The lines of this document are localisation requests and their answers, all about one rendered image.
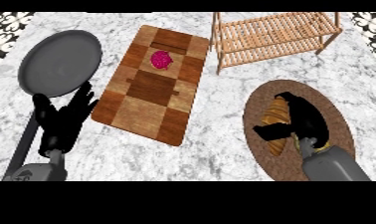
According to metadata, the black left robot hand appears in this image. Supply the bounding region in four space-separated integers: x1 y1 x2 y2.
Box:
31 81 100 158

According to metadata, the golden brown croissant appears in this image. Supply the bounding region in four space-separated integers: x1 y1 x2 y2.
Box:
258 96 293 156

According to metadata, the grey frying pan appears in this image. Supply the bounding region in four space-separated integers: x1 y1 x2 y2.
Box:
3 29 105 180

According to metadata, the checkered wooden cutting board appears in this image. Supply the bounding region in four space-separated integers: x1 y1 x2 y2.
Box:
90 24 211 147

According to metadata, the wooden tiered shelf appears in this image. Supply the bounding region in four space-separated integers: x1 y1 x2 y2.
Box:
209 12 343 76

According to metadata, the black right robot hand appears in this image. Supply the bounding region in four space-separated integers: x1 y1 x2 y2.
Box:
251 92 330 149

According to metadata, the pink round fruit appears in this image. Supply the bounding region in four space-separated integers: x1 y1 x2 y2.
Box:
149 50 175 71

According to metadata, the brown oval placemat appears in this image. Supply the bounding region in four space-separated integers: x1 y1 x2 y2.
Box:
240 79 355 182

